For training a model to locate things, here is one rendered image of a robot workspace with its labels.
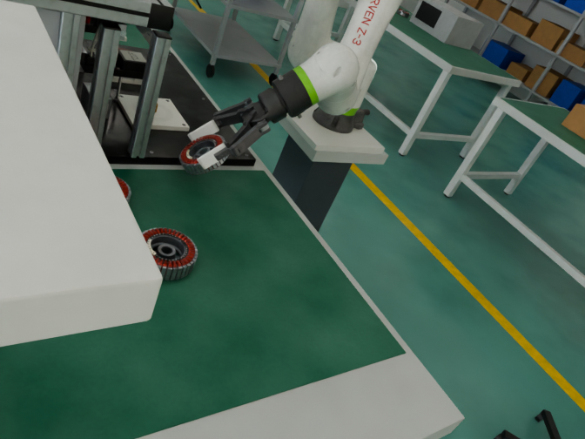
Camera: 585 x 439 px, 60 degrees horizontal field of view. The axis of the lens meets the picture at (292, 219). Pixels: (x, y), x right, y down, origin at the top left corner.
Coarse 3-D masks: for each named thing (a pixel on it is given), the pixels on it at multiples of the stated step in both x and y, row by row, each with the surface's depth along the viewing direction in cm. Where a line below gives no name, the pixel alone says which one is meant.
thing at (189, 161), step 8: (208, 136) 116; (216, 136) 115; (192, 144) 116; (200, 144) 116; (208, 144) 116; (216, 144) 113; (184, 152) 114; (192, 152) 116; (200, 152) 115; (184, 160) 112; (192, 160) 111; (224, 160) 112; (184, 168) 114; (192, 168) 111; (200, 168) 111; (208, 168) 112
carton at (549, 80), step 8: (536, 64) 656; (536, 72) 656; (552, 72) 647; (528, 80) 665; (536, 80) 657; (544, 80) 649; (552, 80) 641; (560, 80) 641; (544, 88) 649; (552, 88) 644; (544, 96) 650
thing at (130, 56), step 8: (120, 56) 117; (128, 56) 118; (136, 56) 119; (144, 56) 121; (88, 64) 112; (120, 64) 117; (128, 64) 116; (136, 64) 117; (144, 64) 118; (88, 72) 113; (120, 72) 116; (128, 72) 117; (136, 72) 118; (136, 80) 120
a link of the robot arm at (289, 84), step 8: (288, 72) 111; (280, 80) 110; (288, 80) 109; (296, 80) 109; (280, 88) 109; (288, 88) 109; (296, 88) 109; (304, 88) 109; (280, 96) 110; (288, 96) 109; (296, 96) 109; (304, 96) 110; (288, 104) 109; (296, 104) 110; (304, 104) 111; (312, 104) 112; (288, 112) 114; (296, 112) 112
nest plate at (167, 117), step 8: (120, 96) 131; (128, 96) 132; (136, 96) 134; (120, 104) 128; (128, 104) 129; (136, 104) 130; (160, 104) 135; (168, 104) 137; (128, 112) 125; (160, 112) 131; (168, 112) 133; (176, 112) 135; (128, 120) 124; (160, 120) 128; (168, 120) 130; (176, 120) 131; (184, 120) 133; (152, 128) 125; (160, 128) 127; (168, 128) 128; (176, 128) 129; (184, 128) 130
